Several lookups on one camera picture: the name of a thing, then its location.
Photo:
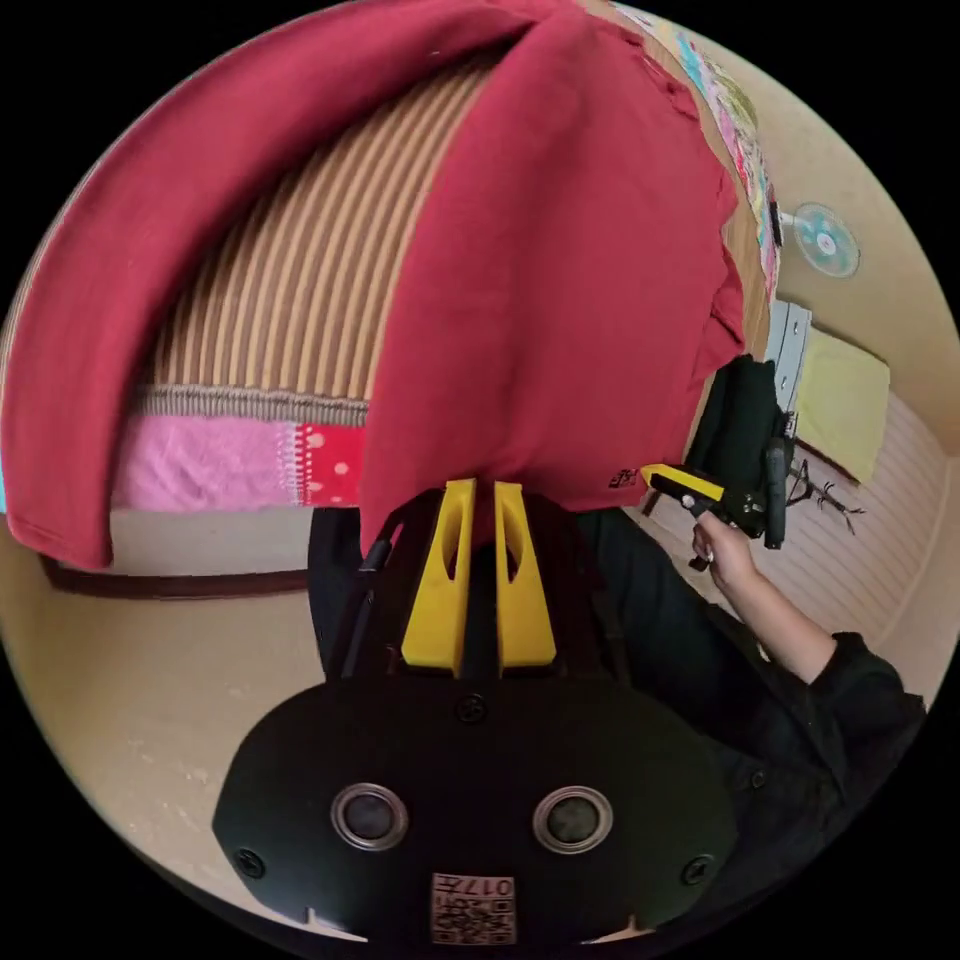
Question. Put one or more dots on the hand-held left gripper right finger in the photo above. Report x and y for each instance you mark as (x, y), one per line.
(525, 600)

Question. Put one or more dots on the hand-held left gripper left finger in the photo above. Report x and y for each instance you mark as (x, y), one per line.
(439, 592)

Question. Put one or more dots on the person's right hand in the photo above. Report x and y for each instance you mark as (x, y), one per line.
(720, 551)

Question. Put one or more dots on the coat stand with black garment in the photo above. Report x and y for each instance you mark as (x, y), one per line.
(739, 416)

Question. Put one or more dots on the person's right forearm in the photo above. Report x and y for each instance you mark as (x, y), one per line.
(784, 626)

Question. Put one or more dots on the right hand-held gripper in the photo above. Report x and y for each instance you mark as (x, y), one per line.
(742, 508)

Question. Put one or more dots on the wall fan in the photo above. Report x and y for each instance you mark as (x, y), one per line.
(825, 241)

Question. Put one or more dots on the red long sleeve shirt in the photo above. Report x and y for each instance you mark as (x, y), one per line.
(562, 262)

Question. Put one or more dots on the bed with woven mat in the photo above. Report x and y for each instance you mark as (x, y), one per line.
(300, 300)

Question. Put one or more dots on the person's body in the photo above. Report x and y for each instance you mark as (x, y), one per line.
(825, 765)

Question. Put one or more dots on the grey cupboard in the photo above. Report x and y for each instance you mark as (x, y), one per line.
(791, 349)

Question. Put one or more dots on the yellow curtain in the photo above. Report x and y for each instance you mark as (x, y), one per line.
(844, 416)

